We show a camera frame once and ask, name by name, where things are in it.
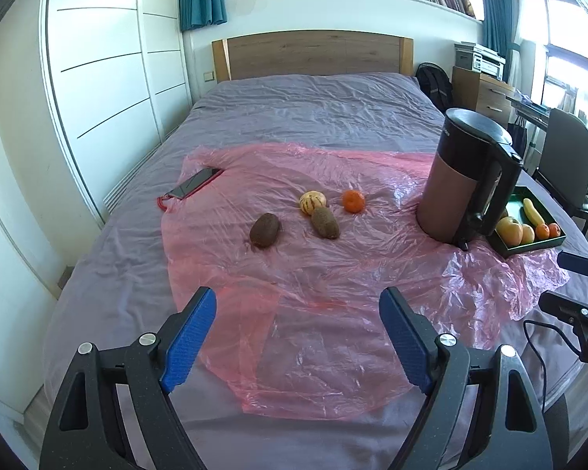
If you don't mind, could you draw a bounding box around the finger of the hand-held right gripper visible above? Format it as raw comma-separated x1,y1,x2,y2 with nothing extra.
539,290,588,327
556,249,588,281

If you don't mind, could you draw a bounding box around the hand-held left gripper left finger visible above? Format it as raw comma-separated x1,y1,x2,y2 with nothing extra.
39,286,219,470

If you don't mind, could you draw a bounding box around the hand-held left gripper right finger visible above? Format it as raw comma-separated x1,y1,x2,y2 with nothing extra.
378,286,554,470

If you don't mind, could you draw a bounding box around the green tray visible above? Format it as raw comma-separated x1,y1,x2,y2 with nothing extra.
486,186,568,259

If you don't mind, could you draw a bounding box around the yellow banana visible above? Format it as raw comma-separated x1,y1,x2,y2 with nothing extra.
522,198,546,227

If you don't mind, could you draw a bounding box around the large yellow-red apple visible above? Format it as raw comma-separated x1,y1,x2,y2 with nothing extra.
495,216,523,246

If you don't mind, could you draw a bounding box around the striped pepino melon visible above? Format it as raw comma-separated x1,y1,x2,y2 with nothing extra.
299,191,328,216

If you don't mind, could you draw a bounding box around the grey office chair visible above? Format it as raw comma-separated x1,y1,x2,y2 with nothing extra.
532,108,588,233

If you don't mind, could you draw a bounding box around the pink plastic sheet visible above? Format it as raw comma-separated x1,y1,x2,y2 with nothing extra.
159,143,570,422

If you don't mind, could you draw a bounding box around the dark blue tote bag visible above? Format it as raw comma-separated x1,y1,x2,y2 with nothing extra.
507,116,529,160

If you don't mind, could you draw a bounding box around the brown electric kettle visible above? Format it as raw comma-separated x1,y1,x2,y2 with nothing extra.
416,108,524,251

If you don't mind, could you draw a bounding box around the desk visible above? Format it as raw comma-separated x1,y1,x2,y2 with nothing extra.
506,93,588,187

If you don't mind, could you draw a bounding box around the phone in red case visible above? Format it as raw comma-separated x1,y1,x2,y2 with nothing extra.
168,168,223,201

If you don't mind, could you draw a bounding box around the wooden dresser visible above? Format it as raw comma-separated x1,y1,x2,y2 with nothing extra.
452,66,517,130

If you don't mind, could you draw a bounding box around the white printer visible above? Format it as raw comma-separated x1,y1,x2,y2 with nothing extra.
454,42,506,76

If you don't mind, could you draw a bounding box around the black backpack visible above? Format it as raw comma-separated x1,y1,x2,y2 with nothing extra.
416,62,454,112

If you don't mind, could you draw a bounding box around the bed with purple sheet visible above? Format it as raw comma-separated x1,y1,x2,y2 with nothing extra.
42,72,588,470

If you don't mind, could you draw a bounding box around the white wardrobe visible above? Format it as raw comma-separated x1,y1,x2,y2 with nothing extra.
0,0,194,412

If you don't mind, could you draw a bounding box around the wooden headboard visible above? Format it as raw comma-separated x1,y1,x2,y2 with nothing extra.
212,31,415,83

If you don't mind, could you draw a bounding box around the black cable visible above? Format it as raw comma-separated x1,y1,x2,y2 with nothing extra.
522,320,576,412

